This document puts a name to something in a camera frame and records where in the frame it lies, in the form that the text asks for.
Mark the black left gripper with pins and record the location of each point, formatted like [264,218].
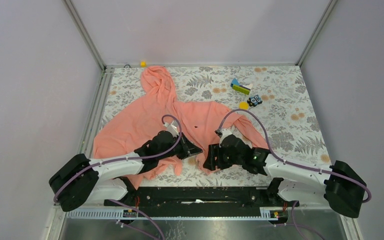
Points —
[187,148]

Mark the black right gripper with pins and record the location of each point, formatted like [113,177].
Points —
[210,162]

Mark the salmon pink hooded jacket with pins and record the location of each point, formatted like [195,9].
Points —
[141,121]

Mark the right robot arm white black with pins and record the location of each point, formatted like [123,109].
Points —
[337,186]

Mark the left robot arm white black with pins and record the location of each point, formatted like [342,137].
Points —
[88,180]

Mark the small yellow round object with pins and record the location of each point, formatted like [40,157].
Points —
[243,105]

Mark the black blue patterned toy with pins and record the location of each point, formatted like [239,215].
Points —
[253,101]

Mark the blue green white box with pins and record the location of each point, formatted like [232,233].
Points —
[245,89]

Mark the floral patterned table mat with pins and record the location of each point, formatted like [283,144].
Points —
[286,116]

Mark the small yellow cube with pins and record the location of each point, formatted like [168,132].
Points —
[143,64]

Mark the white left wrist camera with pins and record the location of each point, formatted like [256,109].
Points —
[172,128]

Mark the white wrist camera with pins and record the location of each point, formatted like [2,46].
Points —
[172,128]
[223,133]

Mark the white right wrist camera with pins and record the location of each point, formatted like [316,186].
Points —
[223,133]

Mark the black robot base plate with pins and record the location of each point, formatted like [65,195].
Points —
[203,199]

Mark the white slotted cable duct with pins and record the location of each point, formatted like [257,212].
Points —
[252,214]

